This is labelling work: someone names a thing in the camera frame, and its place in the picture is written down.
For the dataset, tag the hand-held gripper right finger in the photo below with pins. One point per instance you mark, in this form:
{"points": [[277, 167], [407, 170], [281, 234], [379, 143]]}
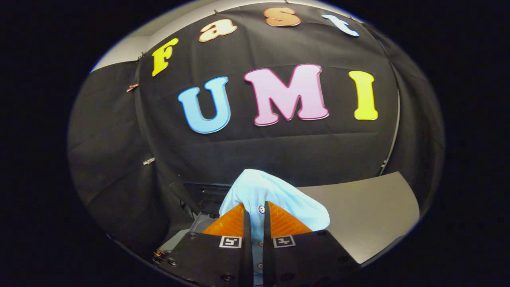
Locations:
{"points": [[267, 255]]}

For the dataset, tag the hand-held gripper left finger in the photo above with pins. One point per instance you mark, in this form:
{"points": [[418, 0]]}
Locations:
{"points": [[248, 255]]}

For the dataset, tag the light blue shirt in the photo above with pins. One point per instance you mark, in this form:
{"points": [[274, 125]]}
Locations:
{"points": [[271, 187]]}

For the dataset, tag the black backdrop cloth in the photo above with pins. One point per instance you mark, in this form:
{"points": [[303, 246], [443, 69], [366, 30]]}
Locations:
{"points": [[299, 151]]}

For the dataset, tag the white clip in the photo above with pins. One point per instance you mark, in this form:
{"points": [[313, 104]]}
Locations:
{"points": [[148, 161]]}

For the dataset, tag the copper clip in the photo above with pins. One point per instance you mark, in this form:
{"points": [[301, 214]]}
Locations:
{"points": [[132, 87]]}

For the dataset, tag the white frame pole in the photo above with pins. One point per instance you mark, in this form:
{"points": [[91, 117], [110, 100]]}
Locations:
{"points": [[394, 135]]}

